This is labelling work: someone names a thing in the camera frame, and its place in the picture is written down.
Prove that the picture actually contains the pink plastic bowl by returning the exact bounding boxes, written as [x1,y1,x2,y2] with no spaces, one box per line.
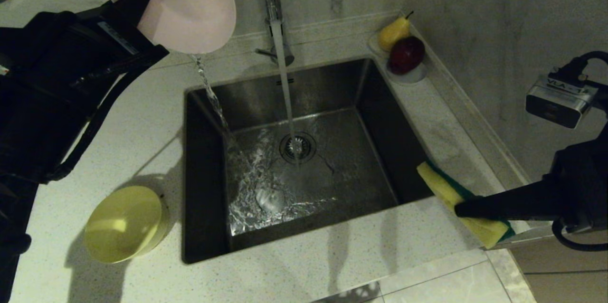
[99,0,237,55]

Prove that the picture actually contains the yellow green sponge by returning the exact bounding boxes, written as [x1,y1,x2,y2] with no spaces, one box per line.
[417,161,516,250]

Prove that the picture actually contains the stainless steel sink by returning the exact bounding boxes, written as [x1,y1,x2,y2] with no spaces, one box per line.
[182,58,448,264]

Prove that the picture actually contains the small white dish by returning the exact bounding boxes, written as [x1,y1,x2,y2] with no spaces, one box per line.
[368,32,427,85]

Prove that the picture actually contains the dark red apple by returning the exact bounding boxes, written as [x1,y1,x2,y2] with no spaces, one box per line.
[389,36,426,75]

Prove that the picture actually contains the yellow plastic bowl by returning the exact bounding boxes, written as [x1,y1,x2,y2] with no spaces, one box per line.
[84,186,170,264]

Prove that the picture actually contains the round metal drain strainer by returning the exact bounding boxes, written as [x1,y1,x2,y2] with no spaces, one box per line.
[279,132,317,165]

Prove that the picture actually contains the yellow pear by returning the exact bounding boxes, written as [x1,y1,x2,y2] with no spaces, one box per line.
[378,10,413,53]

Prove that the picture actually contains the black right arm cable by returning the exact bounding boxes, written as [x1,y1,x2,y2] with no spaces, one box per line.
[551,50,608,252]

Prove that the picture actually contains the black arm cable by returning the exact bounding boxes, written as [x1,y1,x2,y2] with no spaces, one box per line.
[45,66,141,183]
[551,50,608,252]

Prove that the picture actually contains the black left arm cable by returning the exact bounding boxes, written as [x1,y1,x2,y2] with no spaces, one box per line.
[45,66,141,183]

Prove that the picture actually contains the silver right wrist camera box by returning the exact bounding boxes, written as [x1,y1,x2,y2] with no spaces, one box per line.
[525,73,600,129]

